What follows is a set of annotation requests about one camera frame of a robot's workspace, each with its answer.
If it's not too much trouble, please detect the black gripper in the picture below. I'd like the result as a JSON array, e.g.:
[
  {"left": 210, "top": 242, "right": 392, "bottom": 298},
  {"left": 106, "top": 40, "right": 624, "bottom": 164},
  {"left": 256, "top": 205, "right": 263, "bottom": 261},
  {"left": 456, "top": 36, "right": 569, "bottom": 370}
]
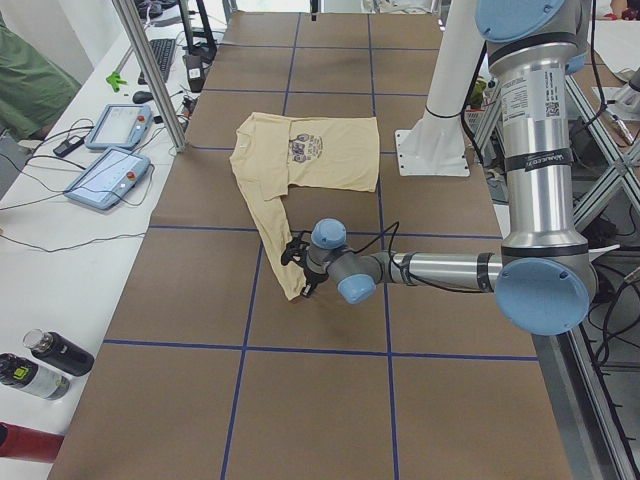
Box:
[{"left": 300, "top": 265, "right": 328, "bottom": 298}]

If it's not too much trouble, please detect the beige long-sleeve printed shirt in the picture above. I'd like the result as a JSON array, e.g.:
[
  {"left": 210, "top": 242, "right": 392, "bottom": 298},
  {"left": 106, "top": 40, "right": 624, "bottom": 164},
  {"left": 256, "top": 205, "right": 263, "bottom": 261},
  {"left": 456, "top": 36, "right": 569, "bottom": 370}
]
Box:
[{"left": 230, "top": 112, "right": 379, "bottom": 300}]

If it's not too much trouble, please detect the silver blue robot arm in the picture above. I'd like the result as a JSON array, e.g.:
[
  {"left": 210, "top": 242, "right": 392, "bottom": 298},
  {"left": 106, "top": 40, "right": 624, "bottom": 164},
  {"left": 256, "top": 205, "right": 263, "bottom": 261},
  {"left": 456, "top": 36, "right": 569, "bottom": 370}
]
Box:
[{"left": 294, "top": 1, "right": 597, "bottom": 336}]

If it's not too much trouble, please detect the black box white label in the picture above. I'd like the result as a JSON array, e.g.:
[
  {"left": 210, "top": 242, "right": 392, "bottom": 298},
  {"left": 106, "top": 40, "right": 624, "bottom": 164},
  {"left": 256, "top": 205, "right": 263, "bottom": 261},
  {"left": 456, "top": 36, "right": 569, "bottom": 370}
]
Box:
[{"left": 182, "top": 48, "right": 217, "bottom": 93}]

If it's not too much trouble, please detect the black keyboard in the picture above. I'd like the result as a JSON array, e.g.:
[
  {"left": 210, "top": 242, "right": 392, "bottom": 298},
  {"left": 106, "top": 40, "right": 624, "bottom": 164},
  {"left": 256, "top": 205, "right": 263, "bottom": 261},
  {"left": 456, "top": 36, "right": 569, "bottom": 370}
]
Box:
[{"left": 149, "top": 38, "right": 176, "bottom": 82}]

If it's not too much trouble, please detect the black computer mouse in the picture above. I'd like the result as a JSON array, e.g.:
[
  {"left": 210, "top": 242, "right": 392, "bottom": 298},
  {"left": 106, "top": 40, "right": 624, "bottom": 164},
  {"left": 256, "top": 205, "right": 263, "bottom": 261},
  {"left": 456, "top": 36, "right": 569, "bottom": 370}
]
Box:
[{"left": 132, "top": 91, "right": 154, "bottom": 104}]

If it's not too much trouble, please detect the green plastic part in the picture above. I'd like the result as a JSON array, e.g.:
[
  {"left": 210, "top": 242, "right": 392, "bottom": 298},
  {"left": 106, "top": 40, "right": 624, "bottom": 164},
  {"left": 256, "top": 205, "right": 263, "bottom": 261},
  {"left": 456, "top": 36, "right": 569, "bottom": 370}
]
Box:
[{"left": 106, "top": 71, "right": 127, "bottom": 93}]

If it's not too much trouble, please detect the near blue teach pendant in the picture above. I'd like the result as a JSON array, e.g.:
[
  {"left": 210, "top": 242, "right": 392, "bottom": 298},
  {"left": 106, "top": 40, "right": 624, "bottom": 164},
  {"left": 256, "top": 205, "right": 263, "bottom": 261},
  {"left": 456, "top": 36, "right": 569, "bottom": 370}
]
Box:
[{"left": 64, "top": 147, "right": 151, "bottom": 211}]

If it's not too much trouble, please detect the blue teach pendant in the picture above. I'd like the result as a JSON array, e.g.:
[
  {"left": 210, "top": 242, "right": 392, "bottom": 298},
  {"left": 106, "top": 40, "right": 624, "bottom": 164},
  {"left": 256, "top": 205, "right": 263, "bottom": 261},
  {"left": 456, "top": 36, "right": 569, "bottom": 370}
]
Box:
[
  {"left": 64, "top": 147, "right": 151, "bottom": 211},
  {"left": 84, "top": 104, "right": 153, "bottom": 151}
]

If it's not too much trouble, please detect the far blue teach pendant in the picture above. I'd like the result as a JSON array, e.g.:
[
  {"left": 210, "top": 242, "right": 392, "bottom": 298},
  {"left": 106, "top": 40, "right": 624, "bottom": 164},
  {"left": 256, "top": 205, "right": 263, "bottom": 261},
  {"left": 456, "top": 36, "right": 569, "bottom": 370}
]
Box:
[{"left": 84, "top": 104, "right": 153, "bottom": 151}]

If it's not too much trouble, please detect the black bottle steel cap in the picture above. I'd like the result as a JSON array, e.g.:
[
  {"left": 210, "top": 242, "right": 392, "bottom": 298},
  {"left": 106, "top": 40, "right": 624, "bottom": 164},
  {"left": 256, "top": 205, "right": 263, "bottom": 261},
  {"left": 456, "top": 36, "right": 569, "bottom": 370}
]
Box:
[{"left": 23, "top": 329, "right": 94, "bottom": 377}]

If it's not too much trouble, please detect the person in green shirt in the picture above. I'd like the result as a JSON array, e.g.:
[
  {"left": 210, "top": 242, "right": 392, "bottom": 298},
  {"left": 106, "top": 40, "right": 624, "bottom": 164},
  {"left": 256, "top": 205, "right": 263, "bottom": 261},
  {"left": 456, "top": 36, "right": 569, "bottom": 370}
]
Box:
[{"left": 1, "top": 23, "right": 81, "bottom": 141}]

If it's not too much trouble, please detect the grey bottle green label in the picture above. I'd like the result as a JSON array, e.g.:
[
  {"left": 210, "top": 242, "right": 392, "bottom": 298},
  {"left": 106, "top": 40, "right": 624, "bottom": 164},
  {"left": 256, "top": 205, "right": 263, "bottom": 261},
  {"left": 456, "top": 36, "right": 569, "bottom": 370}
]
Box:
[{"left": 1, "top": 353, "right": 70, "bottom": 400}]

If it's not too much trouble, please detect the red bottle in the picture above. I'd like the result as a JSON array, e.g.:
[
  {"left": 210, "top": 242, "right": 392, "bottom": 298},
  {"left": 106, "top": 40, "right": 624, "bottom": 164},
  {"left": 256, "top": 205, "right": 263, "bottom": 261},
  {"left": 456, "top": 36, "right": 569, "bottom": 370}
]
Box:
[{"left": 0, "top": 422, "right": 64, "bottom": 463}]

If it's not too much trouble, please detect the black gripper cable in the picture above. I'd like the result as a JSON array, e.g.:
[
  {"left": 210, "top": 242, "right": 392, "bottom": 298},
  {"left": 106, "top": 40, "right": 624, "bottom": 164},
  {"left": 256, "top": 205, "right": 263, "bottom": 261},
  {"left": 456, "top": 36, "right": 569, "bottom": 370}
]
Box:
[{"left": 344, "top": 220, "right": 401, "bottom": 256}]

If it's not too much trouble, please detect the white camera pole with base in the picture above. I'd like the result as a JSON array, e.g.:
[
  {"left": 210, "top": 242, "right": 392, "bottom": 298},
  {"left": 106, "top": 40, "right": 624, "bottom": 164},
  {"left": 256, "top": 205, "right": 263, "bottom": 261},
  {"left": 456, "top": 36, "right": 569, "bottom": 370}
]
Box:
[{"left": 395, "top": 0, "right": 484, "bottom": 177}]

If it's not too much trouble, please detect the aluminium frame post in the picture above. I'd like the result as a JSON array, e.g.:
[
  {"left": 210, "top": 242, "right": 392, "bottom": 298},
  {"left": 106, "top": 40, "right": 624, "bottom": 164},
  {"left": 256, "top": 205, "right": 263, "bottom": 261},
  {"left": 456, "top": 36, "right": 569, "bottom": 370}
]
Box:
[{"left": 112, "top": 0, "right": 186, "bottom": 153}]

